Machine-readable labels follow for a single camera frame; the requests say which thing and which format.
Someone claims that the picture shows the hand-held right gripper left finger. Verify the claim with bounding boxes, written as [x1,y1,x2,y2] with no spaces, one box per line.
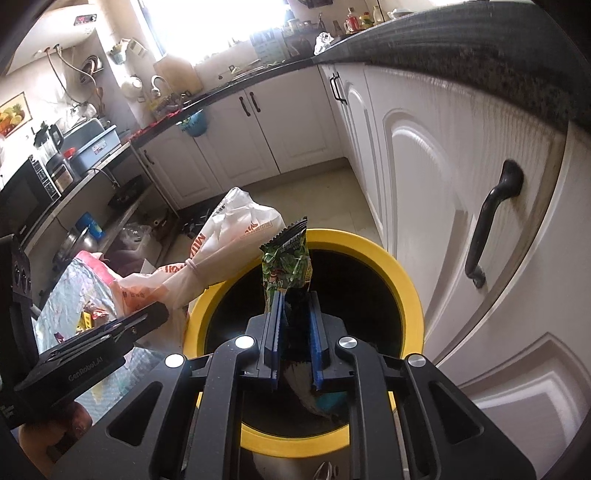
[69,291,284,480]

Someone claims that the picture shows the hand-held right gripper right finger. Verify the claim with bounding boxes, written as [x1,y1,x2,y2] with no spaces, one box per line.
[308,292,539,480]

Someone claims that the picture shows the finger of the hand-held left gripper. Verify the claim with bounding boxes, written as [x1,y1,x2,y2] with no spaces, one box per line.
[39,302,171,365]

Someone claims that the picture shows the green snack packet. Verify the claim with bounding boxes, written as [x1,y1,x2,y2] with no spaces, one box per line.
[259,217,311,319]

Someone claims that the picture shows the yellow rimmed black bin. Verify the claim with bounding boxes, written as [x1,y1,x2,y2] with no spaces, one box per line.
[182,228,424,457]

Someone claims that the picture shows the white orange print plastic bag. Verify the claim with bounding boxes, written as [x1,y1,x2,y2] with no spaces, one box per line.
[113,187,286,354]

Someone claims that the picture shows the person's left hand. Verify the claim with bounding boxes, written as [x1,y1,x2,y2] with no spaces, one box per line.
[18,401,93,467]

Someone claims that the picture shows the cartoon printed bedsheet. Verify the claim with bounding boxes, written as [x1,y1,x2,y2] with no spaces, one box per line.
[34,251,204,416]

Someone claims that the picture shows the clear plastic storage box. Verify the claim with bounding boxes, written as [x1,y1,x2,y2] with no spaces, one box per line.
[117,222,162,259]

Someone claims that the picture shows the steel cooking pot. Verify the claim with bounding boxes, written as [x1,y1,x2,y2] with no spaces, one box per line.
[55,226,100,264]

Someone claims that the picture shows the blue container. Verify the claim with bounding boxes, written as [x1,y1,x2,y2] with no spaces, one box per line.
[76,212,105,241]

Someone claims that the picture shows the dark door mat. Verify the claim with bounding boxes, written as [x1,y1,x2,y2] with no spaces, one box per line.
[180,205,220,238]

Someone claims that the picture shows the black frying pan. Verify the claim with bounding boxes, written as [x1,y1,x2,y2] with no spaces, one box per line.
[108,178,144,206]

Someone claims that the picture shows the steel kitchen shelf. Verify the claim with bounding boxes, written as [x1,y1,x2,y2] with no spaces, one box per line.
[0,138,181,278]

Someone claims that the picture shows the black microwave oven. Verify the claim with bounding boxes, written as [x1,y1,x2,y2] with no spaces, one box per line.
[0,157,61,232]

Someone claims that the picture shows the grey plastic tub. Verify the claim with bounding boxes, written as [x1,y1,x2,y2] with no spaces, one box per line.
[62,117,121,174]

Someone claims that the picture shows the black blender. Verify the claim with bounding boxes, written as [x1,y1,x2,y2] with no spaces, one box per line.
[33,121,65,160]

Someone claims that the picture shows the white kitchen base cabinets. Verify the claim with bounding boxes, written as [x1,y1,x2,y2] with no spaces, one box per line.
[131,60,591,480]

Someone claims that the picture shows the blue hanging basket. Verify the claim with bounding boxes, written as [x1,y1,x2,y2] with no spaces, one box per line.
[180,110,206,138]

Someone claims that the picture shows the wooden cutting board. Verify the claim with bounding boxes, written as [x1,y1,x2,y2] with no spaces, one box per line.
[154,53,204,95]

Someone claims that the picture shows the teal drawer organizer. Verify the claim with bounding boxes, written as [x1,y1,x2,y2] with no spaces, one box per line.
[252,30,287,63]

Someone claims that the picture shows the bright kitchen window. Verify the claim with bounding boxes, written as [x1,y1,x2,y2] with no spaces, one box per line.
[143,0,296,65]

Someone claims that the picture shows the white water heater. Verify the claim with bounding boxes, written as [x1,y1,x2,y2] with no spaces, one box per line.
[7,0,109,79]

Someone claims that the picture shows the black kitchen countertop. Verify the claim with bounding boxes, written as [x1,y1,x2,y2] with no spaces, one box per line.
[131,0,591,139]

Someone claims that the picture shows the black cabinet door handle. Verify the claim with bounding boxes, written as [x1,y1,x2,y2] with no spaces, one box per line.
[464,159,525,289]

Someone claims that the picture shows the fruit picture wall poster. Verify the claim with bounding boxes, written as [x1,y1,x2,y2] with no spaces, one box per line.
[0,92,31,137]

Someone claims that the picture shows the wall mounted holder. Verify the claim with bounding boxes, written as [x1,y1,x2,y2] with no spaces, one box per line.
[108,39,148,65]

